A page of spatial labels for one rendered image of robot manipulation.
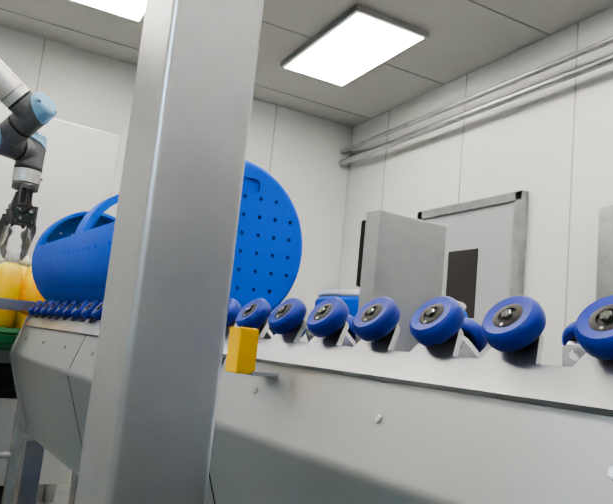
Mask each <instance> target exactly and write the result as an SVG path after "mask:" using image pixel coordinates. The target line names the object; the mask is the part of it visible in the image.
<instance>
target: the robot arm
mask: <svg viewBox="0 0 613 504"><path fill-rule="evenodd" d="M0 101H1V102H2V103H3V104H4V105H5V106H6V107H7V108H8V109H9V110H10V111H11V112H12V113H11V114H10V115H9V116H8V117H7V118H6V119H5V120H3V121H2V122H1V123H0V155H1V156H4V157H6V158H9V159H12V160H15V164H14V169H13V175H12V182H13V183H12V186H11V188H12V189H15V190H18V191H16V192H15V195H14V197H13V199H12V201H11V203H10V204H8V208H7V209H5V210H6V211H7V212H6V214H4V213H3V214H2V217H1V219H0V253H1V256H2V258H5V255H6V252H7V251H6V246H7V245H8V238H9V237H10V236H11V235H12V232H13V231H12V230H11V228H10V227H12V226H14V225H17V226H21V228H22V229H24V228H25V226H27V227H26V230H25V231H23V232H21V233H20V237H21V239H22V244H21V252H20V261H22V260H23V259H24V258H25V257H26V255H27V253H28V251H29V249H30V246H31V244H32V240H33V238H34V236H35V234H36V220H37V214H38V208H39V207H36V206H33V204H32V200H33V193H38V190H39V186H40V180H41V181H42V180H43V177H41V175H42V170H43V164H44V158H45V153H46V146H47V138H46V137H45V136H44V135H43V134H41V133H39V132H37V131H38V130H39V129H40V128H42V127H43V126H44V125H46V124H48V122H49V121H50V120H51V119H52V118H53V117H54V116H55V115H56V113H57V108H56V105H55V103H54V102H53V100H52V99H51V98H50V97H49V96H46V94H44V93H42V92H36V93H34V94H33V93H32V92H31V91H30V90H29V89H28V88H27V87H26V86H25V85H24V84H23V82H22V81H21V80H20V79H19V78H18V77H17V76H16V75H15V74H14V73H13V72H12V71H11V70H10V69H9V68H8V67H7V66H6V64H5V63H4V62H3V61H2V60H1V59H0ZM9 224H11V225H9Z"/></svg>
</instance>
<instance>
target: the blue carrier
mask: <svg viewBox="0 0 613 504"><path fill-rule="evenodd" d="M118 198H119V194H117V195H115V196H113V197H110V198H108V199H106V200H104V201H102V202H100V203H99V204H97V205H96V206H94V207H93V208H92V209H91V210H90V211H84V212H78V213H74V214H71V215H68V216H66V217H64V218H62V219H60V220H58V221H56V222H54V223H53V224H52V225H50V226H49V227H48V228H47V229H46V230H45V231H44V232H43V234H42V235H41V236H40V238H39V240H38V241H37V243H36V246H35V248H34V251H33V255H32V275H33V279H34V282H35V285H36V287H37V289H38V291H39V292H40V294H41V295H42V297H43V298H44V299H45V300H47V301H49V302H50V301H51V300H54V301H56V302H57V301H59V300H62V301H63V302H64V301H66V300H70V301H71V302H73V301H74V300H79V301H80V302H82V301H83V300H88V301H89V302H92V301H93V300H98V301H100V302H102V301H104V295H105V288H106V281H107V274H108V267H109V260H110V253H111V246H112V239H113V232H114V225H115V217H113V216H111V215H108V214H105V213H104V212H105V211H106V210H107V209H109V208H110V207H111V206H113V205H115V204H116V203H118ZM60 232H61V234H60ZM72 234H73V235H72ZM47 242H48V243H47ZM301 258H302V231H301V226H300V221H299V218H298V214H297V212H296V209H295V207H294V205H293V202H292V201H291V199H290V197H289V195H288V194H287V192H286V191H285V189H284V188H283V187H282V185H281V184H280V183H279V182H278V181H277V180H276V179H275V178H274V177H273V176H272V175H271V174H270V173H268V172H267V171H266V170H264V169H263V168H261V167H260V166H258V165H256V164H254V163H252V162H250V161H247V160H245V169H244V177H243V186H242V194H241V203H240V212H239V220H238V229H237V237H236V246H235V255H234V263H233V272H232V280H231V289H230V297H229V299H231V298H233V299H235V300H237V301H238V303H239V304H240V305H241V309H242V308H243V307H244V306H245V305H247V304H248V303H249V302H251V301H252V300H254V299H257V298H263V299H265V300H266V301H267V302H268V303H269V304H270V306H271V312H272V311H273V310H274V309H275V308H276V307H277V306H278V305H279V304H280V303H281V302H282V301H283V300H284V299H285V297H286V296H287V295H288V293H289V291H290V290H291V288H292V286H293V284H294V282H295V280H296V277H297V275H298V272H299V268H300V264H301ZM235 288H236V289H235Z"/></svg>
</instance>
